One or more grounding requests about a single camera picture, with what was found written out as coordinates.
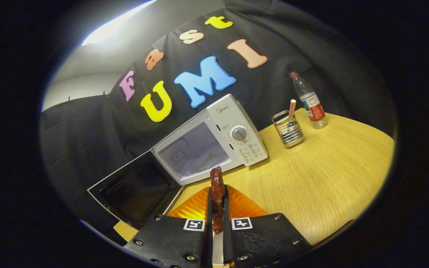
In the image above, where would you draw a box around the white toaster oven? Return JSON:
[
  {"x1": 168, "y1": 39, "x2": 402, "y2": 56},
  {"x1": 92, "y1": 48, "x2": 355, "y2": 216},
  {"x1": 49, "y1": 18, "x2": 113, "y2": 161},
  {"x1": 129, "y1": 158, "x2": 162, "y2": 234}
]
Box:
[{"x1": 87, "y1": 93, "x2": 269, "y2": 230}]

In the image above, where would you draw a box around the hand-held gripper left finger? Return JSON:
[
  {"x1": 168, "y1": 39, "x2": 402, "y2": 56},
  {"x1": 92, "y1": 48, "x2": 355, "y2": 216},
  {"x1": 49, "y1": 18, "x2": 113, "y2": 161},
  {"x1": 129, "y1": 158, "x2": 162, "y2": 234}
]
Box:
[{"x1": 123, "y1": 185, "x2": 214, "y2": 268}]

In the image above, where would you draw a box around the metal wire mesh holder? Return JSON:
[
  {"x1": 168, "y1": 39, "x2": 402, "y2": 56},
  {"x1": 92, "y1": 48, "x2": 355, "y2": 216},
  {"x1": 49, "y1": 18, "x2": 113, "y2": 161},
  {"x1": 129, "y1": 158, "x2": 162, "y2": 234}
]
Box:
[{"x1": 272, "y1": 110, "x2": 305, "y2": 149}]

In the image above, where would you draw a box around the black backdrop cloth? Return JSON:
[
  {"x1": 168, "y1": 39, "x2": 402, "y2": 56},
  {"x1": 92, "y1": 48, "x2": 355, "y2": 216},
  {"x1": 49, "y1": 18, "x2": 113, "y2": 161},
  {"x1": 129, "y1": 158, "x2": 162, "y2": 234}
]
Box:
[{"x1": 39, "y1": 0, "x2": 397, "y2": 239}]

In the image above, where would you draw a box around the dark red meat strip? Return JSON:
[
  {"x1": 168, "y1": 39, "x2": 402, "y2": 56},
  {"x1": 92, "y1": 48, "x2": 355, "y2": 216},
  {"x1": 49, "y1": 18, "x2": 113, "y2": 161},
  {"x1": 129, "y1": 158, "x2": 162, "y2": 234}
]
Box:
[{"x1": 210, "y1": 166, "x2": 226, "y2": 235}]

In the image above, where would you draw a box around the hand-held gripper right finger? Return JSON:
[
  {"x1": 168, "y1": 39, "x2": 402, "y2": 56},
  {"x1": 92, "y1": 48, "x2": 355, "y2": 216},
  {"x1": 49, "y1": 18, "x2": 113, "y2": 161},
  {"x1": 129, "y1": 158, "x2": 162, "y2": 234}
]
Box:
[{"x1": 223, "y1": 184, "x2": 314, "y2": 268}]

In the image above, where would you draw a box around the clear red-label water bottle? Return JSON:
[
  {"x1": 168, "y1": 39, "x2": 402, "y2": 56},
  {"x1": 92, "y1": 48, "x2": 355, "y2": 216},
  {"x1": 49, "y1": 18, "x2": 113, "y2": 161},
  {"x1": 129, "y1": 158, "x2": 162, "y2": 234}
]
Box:
[{"x1": 289, "y1": 71, "x2": 328, "y2": 130}]

